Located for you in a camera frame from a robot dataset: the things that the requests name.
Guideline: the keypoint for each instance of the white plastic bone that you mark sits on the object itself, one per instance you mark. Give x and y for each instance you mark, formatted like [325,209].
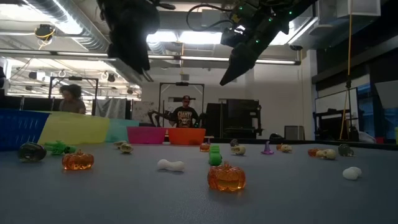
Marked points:
[171,165]
[351,174]

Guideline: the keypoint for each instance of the long ceiling light bar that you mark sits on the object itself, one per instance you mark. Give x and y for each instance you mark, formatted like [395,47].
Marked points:
[186,57]

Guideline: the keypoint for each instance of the black background robot arm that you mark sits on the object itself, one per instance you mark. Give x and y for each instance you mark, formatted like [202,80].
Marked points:
[152,116]

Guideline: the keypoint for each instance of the white patterned sheet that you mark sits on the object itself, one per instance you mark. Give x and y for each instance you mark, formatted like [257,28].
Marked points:
[141,110]

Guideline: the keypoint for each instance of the large silver ventilation duct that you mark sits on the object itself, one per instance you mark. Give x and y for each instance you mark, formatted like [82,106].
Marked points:
[84,31]

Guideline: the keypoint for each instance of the gray ribbed box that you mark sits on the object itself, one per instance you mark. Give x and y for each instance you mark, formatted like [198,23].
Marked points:
[294,132]

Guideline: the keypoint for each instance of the black ceiling spotlight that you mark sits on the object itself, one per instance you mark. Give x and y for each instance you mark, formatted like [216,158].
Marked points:
[32,75]
[111,77]

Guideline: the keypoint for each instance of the white cloth bundle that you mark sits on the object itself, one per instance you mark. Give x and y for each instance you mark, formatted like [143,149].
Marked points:
[367,137]

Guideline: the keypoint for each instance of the gray hanging curtain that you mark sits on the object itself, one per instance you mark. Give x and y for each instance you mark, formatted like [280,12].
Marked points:
[112,108]

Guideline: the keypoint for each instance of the white ceiling unit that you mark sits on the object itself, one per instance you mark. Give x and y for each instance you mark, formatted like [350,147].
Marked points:
[359,7]

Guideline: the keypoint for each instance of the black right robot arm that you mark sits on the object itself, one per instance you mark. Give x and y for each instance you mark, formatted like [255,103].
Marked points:
[298,6]

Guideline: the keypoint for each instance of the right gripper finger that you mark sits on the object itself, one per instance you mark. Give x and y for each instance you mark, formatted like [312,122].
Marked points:
[248,60]
[234,63]

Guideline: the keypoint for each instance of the white board panel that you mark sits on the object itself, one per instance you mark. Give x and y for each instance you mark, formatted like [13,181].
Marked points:
[335,101]

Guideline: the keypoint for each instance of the black equipment rack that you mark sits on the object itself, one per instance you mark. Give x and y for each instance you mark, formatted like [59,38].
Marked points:
[245,115]

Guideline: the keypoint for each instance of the teal plastic bin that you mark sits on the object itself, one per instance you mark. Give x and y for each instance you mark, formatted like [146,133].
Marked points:
[119,130]

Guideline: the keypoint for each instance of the small red container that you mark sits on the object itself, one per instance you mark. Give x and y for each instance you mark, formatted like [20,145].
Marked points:
[379,140]

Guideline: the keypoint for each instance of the cream plastic skull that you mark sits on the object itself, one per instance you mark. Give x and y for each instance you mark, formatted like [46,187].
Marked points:
[326,154]
[119,143]
[127,148]
[238,150]
[286,148]

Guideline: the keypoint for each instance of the pink plastic bowl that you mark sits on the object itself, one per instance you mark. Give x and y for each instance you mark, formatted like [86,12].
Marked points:
[146,135]

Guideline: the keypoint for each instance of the green plastic zombie hand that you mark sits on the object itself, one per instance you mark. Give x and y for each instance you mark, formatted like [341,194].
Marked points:
[57,147]
[215,158]

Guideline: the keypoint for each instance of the purple translucent witch hat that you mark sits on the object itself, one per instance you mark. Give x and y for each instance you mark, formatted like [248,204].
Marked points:
[267,150]

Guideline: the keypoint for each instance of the orange translucent plastic pumpkin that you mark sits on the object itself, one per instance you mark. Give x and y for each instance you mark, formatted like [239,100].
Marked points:
[226,179]
[312,152]
[205,148]
[278,147]
[77,161]

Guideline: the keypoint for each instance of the black cart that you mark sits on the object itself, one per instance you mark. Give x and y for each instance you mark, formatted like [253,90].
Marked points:
[329,124]

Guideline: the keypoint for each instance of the yellow plastic bin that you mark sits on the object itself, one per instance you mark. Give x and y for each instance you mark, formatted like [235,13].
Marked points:
[74,129]

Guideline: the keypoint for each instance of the orange plastic bowl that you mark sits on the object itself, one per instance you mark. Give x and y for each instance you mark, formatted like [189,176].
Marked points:
[186,137]

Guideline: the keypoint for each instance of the blue plastic basket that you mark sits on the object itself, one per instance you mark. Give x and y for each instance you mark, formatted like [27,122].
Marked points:
[21,129]

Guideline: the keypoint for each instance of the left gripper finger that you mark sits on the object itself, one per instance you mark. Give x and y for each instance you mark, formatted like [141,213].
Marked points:
[141,51]
[121,45]

